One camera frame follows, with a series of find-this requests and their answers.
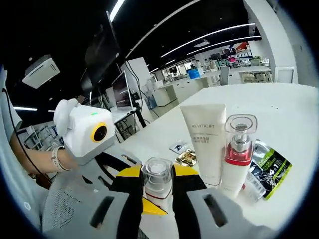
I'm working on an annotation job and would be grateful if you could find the white office chair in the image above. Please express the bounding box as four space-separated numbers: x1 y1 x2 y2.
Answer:
275 67 295 85

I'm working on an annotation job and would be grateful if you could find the white lab counter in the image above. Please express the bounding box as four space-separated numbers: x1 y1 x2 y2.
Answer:
149 74 222 108

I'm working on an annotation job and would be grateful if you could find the white skincare tube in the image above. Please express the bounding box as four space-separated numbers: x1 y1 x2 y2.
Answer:
179 103 227 187

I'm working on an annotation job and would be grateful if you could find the ceiling air conditioner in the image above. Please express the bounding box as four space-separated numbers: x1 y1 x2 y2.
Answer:
21 54 61 90

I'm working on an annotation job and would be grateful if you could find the green black skincare sachet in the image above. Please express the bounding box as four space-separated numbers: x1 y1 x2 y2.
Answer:
250 138 293 201

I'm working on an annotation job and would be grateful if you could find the black tripod stand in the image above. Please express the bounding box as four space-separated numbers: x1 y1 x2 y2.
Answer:
131 91 147 128

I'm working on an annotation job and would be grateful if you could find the gold foil skincare sachet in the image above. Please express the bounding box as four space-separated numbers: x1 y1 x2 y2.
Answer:
175 148 198 167

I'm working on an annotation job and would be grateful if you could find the large white skincare pump bottle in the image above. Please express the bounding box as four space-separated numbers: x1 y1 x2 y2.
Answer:
221 114 258 200

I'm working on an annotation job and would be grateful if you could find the large black hanging screen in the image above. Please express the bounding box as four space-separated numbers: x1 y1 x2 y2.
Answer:
84 11 122 88

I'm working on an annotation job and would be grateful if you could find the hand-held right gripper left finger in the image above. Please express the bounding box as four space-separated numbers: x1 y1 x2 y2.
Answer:
72 166 146 239

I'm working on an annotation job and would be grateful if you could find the small white skincare pump bottle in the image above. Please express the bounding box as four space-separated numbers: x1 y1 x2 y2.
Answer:
141 156 174 210

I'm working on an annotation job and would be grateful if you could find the white computer desk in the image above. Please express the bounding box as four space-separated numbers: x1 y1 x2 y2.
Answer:
109 107 138 122

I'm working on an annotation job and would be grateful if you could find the grey mesh office chair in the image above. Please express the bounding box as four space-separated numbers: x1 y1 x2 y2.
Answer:
39 171 150 239

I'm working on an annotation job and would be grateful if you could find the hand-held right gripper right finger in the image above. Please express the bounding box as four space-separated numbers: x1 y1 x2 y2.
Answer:
171 163 275 239

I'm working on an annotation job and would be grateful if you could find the computer monitor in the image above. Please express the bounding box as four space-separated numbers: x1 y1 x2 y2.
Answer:
111 70 133 110

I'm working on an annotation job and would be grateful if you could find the pale wristwatch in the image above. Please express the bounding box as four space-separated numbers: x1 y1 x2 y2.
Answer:
51 145 73 172

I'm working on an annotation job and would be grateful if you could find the small clear sachet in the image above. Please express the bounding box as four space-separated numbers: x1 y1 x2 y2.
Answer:
242 171 267 202

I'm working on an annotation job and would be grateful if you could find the small white black card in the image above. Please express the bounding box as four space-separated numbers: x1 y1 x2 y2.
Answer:
168 139 190 153

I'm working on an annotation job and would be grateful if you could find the ceiling light strip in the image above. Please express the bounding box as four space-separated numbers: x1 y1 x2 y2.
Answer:
160 23 257 58

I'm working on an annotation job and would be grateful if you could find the blue plastic crate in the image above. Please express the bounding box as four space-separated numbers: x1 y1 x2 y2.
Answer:
187 68 204 80

